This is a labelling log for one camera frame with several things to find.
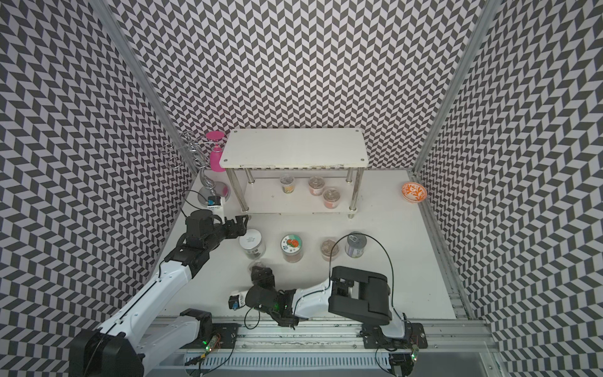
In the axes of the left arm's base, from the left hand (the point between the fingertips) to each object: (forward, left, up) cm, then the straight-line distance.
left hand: (237, 219), depth 83 cm
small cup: (+19, -29, -4) cm, 35 cm away
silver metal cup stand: (+23, +20, +12) cm, 33 cm away
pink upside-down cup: (+34, +16, +2) cm, 38 cm away
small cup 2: (+12, -35, -4) cm, 37 cm away
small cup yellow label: (+21, -17, -5) cm, 27 cm away
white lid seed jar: (-6, -5, -7) cm, 10 cm away
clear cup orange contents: (-6, -32, -11) cm, 34 cm away
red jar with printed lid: (-7, -19, -8) cm, 22 cm away
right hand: (-15, -8, -12) cm, 21 cm away
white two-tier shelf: (+15, -5, +19) cm, 25 cm away
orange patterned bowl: (+23, -74, -13) cm, 79 cm away
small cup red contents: (-12, -7, -10) cm, 17 cm away
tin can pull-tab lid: (-5, -43, -9) cm, 45 cm away
